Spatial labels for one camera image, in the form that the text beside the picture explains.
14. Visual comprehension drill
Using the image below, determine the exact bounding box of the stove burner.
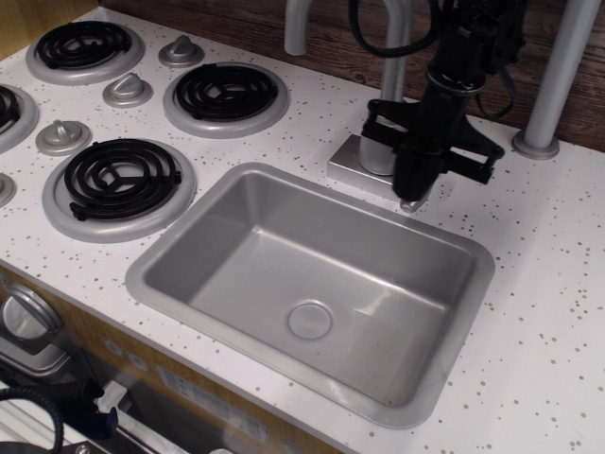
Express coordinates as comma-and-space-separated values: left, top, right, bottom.
163, 62, 289, 139
26, 21, 145, 86
43, 138, 197, 244
1, 84, 39, 153

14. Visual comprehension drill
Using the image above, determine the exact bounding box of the silver stove knob middle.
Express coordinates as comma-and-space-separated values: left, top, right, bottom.
102, 73, 153, 109

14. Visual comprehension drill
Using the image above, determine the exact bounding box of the back left stove burner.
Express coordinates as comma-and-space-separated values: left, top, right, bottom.
26, 21, 145, 86

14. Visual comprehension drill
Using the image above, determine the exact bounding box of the silver toy faucet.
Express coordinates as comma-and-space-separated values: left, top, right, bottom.
284, 1, 412, 200

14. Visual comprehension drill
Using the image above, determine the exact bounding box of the grey toy sink basin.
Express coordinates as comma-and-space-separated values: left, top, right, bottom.
126, 163, 495, 429

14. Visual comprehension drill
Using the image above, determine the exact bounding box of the black corrugated hose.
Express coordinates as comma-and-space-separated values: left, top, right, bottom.
0, 385, 72, 450

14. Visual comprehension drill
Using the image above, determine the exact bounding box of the grey support pole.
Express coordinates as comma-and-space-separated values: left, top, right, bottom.
511, 0, 601, 161

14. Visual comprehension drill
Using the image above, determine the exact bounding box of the silver stove knob front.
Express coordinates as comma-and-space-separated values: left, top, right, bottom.
35, 120, 92, 156

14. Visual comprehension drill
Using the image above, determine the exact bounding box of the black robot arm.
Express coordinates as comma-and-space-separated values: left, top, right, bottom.
349, 1, 527, 204

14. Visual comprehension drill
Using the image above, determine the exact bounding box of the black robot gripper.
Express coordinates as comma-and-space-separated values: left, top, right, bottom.
362, 83, 504, 199

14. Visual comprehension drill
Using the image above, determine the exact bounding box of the silver oven dial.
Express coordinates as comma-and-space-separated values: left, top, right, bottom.
1, 284, 62, 354

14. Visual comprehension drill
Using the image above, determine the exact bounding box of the silver stove knob back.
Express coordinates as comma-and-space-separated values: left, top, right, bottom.
158, 35, 204, 68

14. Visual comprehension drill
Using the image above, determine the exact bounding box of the back right stove burner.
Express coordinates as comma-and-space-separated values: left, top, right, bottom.
163, 62, 289, 139

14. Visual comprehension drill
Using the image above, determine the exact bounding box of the far left stove burner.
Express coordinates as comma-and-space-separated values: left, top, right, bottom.
1, 84, 39, 153

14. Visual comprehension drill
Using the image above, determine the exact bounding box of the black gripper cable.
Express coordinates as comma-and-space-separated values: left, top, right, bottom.
475, 61, 519, 119

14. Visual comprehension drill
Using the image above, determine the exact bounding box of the front right stove burner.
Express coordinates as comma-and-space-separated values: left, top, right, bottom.
43, 138, 197, 244

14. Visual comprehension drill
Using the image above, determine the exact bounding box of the silver faucet lever handle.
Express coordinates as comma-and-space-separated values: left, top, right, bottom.
400, 199, 424, 213

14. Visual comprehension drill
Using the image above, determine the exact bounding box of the silver stove knob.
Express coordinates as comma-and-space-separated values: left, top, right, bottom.
102, 73, 153, 109
35, 120, 92, 156
158, 35, 204, 68

